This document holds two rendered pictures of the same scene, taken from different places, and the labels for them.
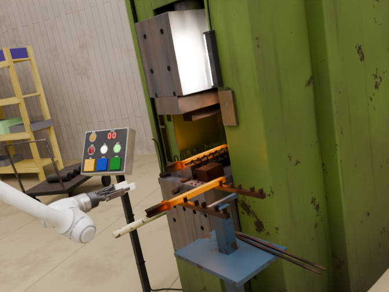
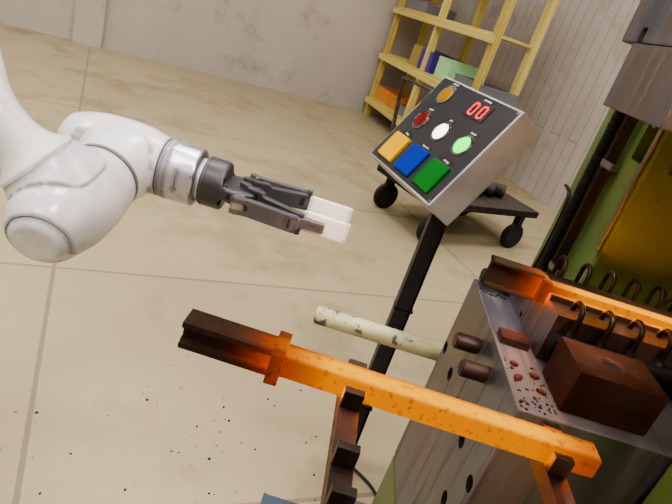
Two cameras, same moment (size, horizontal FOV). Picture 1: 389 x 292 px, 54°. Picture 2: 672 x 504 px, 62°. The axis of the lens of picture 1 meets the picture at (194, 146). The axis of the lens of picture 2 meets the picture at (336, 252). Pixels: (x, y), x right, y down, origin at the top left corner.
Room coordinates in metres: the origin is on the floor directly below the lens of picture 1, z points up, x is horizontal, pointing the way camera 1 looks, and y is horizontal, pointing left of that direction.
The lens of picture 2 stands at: (1.13, -0.13, 1.29)
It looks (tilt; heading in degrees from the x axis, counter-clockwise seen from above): 23 degrees down; 36
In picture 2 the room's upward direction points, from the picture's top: 19 degrees clockwise
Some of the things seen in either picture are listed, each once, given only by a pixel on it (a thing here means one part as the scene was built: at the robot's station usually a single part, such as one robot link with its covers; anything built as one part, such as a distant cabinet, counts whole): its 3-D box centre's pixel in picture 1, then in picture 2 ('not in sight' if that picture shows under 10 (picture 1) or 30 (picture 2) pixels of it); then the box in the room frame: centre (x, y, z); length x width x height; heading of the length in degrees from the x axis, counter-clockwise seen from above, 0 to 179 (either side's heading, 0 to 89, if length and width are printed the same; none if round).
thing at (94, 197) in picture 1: (96, 197); (231, 188); (1.67, 0.48, 1.00); 0.09 x 0.08 x 0.07; 129
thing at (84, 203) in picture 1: (81, 203); (185, 173); (1.62, 0.54, 1.00); 0.09 x 0.06 x 0.09; 39
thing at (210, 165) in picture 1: (210, 172); (601, 384); (1.90, -0.06, 0.95); 0.12 x 0.09 x 0.07; 129
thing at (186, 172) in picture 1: (207, 159); (652, 340); (2.13, -0.06, 0.96); 0.42 x 0.20 x 0.09; 129
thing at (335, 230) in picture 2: (128, 188); (325, 227); (1.73, 0.34, 1.00); 0.07 x 0.01 x 0.03; 129
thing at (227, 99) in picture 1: (228, 108); not in sight; (1.84, -0.20, 1.27); 0.09 x 0.02 x 0.17; 39
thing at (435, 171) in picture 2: (116, 163); (431, 176); (2.23, 0.48, 1.01); 0.07 x 0.05 x 0.07; 64
